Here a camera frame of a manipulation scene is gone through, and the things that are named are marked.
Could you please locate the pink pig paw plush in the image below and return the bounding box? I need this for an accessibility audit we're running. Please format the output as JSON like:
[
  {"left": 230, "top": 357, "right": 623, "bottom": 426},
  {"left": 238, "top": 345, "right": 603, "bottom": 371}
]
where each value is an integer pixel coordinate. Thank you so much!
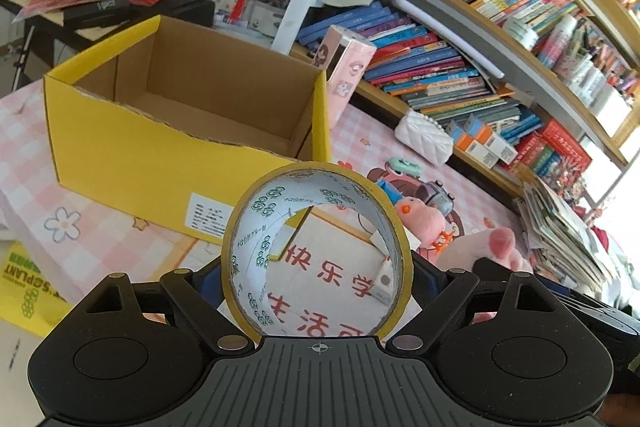
[{"left": 435, "top": 228, "right": 533, "bottom": 273}]

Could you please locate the yellow tape roll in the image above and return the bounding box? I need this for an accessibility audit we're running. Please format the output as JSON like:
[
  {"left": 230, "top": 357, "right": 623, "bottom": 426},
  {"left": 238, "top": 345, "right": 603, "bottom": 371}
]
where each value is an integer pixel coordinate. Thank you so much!
[{"left": 221, "top": 162, "right": 413, "bottom": 340}]

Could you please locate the stack of magazines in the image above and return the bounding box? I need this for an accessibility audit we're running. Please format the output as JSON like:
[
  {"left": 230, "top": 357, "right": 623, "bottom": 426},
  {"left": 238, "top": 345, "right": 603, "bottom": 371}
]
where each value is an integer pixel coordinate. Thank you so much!
[{"left": 516, "top": 179, "right": 620, "bottom": 305}]

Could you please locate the yellow green plastic bag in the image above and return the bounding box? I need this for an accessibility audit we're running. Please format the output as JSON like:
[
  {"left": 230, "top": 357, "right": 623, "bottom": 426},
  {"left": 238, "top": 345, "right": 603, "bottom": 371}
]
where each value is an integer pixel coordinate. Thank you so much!
[{"left": 0, "top": 242, "right": 70, "bottom": 338}]

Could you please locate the pink pig figurine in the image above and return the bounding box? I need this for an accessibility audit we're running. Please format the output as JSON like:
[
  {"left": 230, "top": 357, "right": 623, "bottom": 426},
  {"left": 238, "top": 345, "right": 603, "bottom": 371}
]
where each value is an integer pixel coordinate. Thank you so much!
[{"left": 394, "top": 196, "right": 447, "bottom": 249}]

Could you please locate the orange white small box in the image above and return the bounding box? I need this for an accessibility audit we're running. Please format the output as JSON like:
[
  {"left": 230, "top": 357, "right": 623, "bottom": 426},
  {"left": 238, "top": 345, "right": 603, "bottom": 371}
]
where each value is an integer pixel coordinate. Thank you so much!
[{"left": 446, "top": 115, "right": 518, "bottom": 169}]

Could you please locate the mint green toy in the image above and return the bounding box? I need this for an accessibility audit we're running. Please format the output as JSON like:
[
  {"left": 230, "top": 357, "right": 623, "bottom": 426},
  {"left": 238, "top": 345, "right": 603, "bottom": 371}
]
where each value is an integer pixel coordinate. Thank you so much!
[{"left": 388, "top": 157, "right": 421, "bottom": 178}]

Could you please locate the red thick book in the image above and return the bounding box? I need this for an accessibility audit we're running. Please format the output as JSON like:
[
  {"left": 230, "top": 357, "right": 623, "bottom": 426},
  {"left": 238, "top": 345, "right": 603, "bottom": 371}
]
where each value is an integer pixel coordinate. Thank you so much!
[{"left": 508, "top": 118, "right": 592, "bottom": 188}]

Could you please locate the white quilted purse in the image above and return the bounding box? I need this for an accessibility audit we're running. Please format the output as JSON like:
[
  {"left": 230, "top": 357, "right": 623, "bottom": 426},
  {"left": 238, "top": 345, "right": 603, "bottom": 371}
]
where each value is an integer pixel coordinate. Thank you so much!
[{"left": 394, "top": 109, "right": 454, "bottom": 167}]

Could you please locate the yellow cardboard box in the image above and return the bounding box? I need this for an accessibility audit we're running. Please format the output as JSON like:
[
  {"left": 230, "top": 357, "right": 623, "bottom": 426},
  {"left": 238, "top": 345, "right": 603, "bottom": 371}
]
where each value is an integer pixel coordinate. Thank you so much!
[{"left": 43, "top": 16, "right": 331, "bottom": 243}]

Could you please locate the row of blue books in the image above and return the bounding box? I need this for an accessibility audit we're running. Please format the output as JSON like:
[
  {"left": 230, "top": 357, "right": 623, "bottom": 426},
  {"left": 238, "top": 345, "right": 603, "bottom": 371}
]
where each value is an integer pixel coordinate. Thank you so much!
[{"left": 296, "top": 0, "right": 500, "bottom": 114}]

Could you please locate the pink cylindrical box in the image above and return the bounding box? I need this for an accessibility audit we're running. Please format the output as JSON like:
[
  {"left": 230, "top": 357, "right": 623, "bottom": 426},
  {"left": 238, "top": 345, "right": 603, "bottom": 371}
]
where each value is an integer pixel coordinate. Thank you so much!
[{"left": 314, "top": 25, "right": 376, "bottom": 129}]

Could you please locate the black flat box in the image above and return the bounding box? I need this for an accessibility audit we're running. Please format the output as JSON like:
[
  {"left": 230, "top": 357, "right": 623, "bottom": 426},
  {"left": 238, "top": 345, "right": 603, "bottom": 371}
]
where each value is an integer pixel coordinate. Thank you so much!
[{"left": 62, "top": 0, "right": 131, "bottom": 30}]

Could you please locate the white rolled poster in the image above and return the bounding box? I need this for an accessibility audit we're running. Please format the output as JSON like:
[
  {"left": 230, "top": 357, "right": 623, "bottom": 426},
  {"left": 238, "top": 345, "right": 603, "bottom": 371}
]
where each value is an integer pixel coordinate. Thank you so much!
[{"left": 392, "top": 0, "right": 504, "bottom": 79}]

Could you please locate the black electric piano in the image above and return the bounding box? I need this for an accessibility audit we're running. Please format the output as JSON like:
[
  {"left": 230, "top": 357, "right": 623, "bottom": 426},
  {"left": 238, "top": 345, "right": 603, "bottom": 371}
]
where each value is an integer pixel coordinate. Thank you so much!
[{"left": 1, "top": 0, "right": 215, "bottom": 51}]

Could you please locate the white pen holder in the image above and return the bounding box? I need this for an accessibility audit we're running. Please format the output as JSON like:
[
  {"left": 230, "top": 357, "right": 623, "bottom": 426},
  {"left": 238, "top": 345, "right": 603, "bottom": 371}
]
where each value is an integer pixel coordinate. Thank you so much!
[{"left": 213, "top": 0, "right": 284, "bottom": 38}]

